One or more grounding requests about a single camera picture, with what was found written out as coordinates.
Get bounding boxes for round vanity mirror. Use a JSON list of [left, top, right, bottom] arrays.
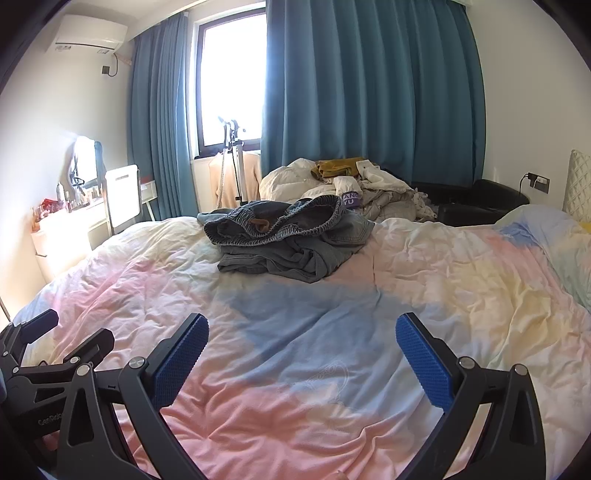
[[71, 136, 105, 185]]

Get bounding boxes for grey-blue denim jeans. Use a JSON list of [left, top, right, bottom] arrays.
[[198, 194, 377, 283]]

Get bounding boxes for white garment with purple label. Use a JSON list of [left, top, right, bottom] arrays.
[[335, 176, 366, 210]]

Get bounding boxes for white chair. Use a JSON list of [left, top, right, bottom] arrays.
[[104, 164, 143, 235]]

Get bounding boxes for white air conditioner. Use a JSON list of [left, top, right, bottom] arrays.
[[45, 14, 129, 55]]

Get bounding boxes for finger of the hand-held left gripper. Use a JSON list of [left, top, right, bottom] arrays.
[[16, 329, 115, 377], [0, 309, 60, 358]]

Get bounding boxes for black leather armchair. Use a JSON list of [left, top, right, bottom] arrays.
[[411, 179, 531, 227]]

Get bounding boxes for pastel pillow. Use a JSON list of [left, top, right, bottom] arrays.
[[494, 204, 591, 319]]

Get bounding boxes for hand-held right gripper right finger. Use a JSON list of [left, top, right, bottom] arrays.
[[396, 313, 548, 480]]

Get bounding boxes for narrow blue curtain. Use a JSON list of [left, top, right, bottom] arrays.
[[126, 13, 200, 222]]

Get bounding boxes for pile of grey white clothes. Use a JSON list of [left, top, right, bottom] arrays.
[[332, 161, 439, 221]]

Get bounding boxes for white quilted pillow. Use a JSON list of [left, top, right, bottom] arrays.
[[562, 149, 591, 217]]

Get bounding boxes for white dressing desk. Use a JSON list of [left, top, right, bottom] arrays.
[[30, 180, 158, 282]]

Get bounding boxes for pastel patchwork duvet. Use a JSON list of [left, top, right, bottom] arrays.
[[11, 203, 591, 480]]

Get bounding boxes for wall socket with charger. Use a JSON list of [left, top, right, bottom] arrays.
[[521, 172, 550, 193]]

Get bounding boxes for dark framed window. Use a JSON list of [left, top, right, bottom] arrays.
[[194, 11, 269, 160]]

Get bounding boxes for mustard yellow garment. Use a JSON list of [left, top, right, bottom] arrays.
[[310, 157, 365, 182]]

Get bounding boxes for wide blue curtain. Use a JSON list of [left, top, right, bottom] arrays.
[[260, 0, 489, 185]]

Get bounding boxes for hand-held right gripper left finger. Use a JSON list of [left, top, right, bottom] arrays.
[[55, 313, 211, 480]]

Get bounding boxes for beige hanging sweater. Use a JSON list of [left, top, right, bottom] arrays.
[[209, 152, 262, 208]]

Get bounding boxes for group of cosmetic bottles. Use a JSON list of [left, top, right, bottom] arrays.
[[32, 182, 105, 217]]

